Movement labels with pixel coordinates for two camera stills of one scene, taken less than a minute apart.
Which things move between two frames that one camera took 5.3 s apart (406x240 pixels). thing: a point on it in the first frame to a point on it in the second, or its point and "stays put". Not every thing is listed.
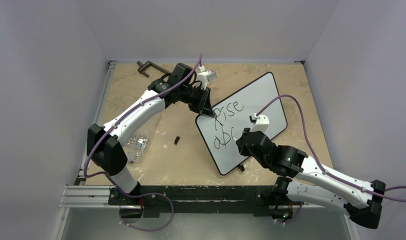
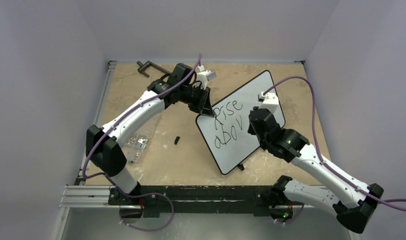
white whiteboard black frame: x=232 y=119 stays put
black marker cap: x=176 y=140 stays put
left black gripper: x=204 y=106 stays put
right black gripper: x=244 y=142 to x=258 y=124
